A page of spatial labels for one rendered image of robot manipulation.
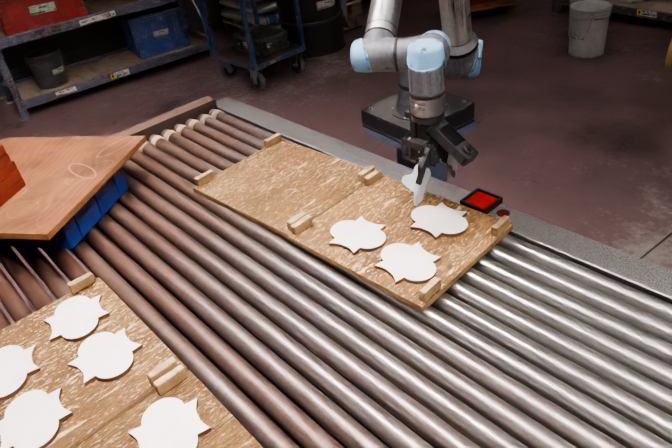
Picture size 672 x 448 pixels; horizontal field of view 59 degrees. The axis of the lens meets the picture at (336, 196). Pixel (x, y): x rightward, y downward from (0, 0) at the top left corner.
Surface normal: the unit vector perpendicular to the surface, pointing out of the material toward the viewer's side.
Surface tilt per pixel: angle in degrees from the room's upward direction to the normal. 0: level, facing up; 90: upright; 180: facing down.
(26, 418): 0
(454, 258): 0
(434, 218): 0
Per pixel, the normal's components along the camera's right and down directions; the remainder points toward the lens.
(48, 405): -0.11, -0.84
